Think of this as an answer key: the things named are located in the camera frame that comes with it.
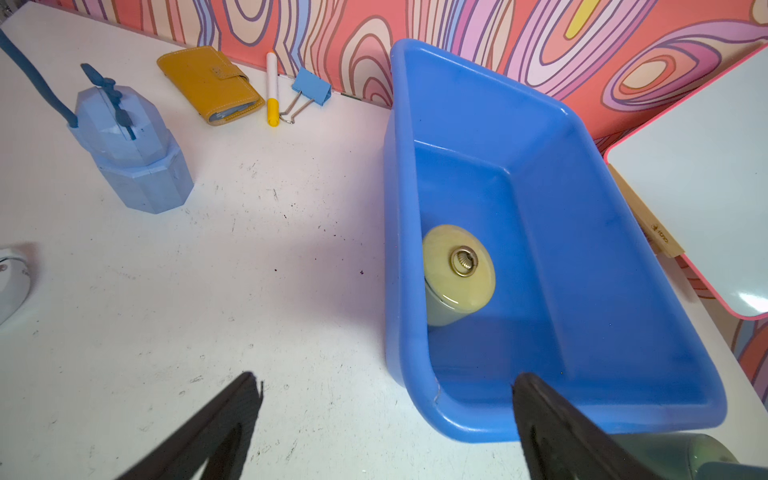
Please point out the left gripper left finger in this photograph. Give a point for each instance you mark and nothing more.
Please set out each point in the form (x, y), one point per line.
(215, 441)

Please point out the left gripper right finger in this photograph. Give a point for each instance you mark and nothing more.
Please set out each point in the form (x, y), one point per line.
(559, 442)

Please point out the green tea canister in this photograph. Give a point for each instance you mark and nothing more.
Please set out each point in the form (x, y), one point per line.
(687, 456)

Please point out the blue plastic basket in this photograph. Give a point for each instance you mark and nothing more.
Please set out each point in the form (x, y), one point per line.
(580, 299)

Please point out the yellow-green tea canister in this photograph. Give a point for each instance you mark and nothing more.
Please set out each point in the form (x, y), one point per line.
(459, 274)

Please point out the wooden easel stand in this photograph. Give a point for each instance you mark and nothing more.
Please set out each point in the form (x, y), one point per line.
(656, 233)

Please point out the small white object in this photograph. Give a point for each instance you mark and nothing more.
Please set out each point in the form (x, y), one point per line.
(15, 282)

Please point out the blue bottle with brush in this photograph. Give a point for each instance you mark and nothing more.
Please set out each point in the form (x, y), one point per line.
(125, 135)

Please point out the yellow white marker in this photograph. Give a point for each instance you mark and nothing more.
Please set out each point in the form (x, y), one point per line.
(273, 112)

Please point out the yellow square pad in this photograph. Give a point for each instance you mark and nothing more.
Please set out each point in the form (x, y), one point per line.
(218, 90)

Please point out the blue binder clip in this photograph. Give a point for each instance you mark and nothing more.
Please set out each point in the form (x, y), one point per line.
(310, 89)

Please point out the white board pink frame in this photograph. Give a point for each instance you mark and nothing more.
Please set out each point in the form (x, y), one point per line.
(701, 168)

